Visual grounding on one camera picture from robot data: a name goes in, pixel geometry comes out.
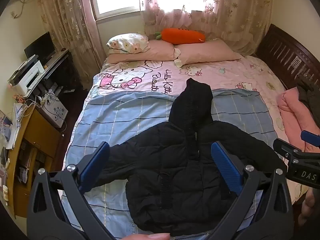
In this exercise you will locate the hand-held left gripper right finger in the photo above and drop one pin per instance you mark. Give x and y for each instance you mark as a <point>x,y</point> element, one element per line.
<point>226,167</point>

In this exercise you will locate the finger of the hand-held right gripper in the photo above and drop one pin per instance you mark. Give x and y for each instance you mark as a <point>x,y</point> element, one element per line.
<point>311,138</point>
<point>283,147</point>

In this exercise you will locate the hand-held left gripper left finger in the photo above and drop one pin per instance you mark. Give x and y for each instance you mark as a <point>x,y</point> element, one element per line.
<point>95,165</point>

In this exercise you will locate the black hooded puffer jacket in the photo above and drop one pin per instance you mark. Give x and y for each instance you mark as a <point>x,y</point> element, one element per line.
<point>175,170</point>

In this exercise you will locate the person's right hand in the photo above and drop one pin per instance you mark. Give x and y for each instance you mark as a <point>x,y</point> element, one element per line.
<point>307,207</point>

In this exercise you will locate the person's left hand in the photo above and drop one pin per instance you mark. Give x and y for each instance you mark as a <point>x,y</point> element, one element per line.
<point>147,237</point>

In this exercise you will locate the pink folded quilt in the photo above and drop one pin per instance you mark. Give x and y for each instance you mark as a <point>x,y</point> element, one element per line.
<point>297,120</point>

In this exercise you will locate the dark olive garment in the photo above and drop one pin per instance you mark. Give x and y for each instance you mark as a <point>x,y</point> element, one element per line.
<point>310,95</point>

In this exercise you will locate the blue plaid blanket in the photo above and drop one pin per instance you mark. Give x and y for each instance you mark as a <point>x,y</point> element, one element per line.
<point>125,120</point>

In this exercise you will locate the yellow wooden cabinet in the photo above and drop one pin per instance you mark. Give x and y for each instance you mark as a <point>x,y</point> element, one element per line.
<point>27,160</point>

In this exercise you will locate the white floral box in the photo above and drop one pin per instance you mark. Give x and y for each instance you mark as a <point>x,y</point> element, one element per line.
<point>55,110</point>

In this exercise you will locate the dark wooden headboard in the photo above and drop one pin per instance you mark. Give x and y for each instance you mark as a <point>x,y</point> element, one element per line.
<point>287,55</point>

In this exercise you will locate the pile of papers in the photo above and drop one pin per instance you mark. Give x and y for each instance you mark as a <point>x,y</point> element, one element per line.
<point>10,127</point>

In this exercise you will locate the pink cartoon print bed sheet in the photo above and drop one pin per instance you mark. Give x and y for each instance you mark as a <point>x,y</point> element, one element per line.
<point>225,72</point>

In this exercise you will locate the dark computer desk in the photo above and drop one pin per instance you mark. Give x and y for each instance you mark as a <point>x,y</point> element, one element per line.
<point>55,70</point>

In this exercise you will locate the white printer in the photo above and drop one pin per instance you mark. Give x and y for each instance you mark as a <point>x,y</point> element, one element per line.
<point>26,76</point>

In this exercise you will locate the pink pillow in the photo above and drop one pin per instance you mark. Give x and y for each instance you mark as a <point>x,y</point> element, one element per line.
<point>147,52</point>
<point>205,52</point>

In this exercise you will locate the floral white pillow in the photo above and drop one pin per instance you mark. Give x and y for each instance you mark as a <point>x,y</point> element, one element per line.
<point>128,43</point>

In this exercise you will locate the black computer monitor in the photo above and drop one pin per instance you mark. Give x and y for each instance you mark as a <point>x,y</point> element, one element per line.
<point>41,46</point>

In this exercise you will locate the orange carrot plush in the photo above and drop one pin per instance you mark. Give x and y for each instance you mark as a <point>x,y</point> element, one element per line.
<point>183,35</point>

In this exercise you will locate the beige floral lace curtain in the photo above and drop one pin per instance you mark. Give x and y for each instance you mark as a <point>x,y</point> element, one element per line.
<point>67,20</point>

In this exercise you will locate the wall power socket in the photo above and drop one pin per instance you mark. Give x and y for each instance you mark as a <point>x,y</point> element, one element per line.
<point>15,13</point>

